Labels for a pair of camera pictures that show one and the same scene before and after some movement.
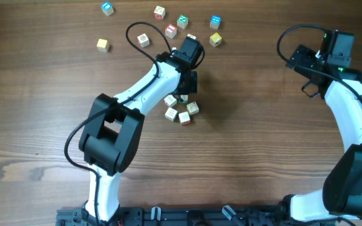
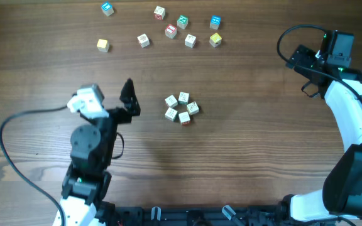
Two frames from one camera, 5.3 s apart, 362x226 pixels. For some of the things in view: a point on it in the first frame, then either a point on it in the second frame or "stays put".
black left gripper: (193, 87) to (130, 100)
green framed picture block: (183, 98) stays put
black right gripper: (307, 56) stays put
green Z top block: (185, 118) stays put
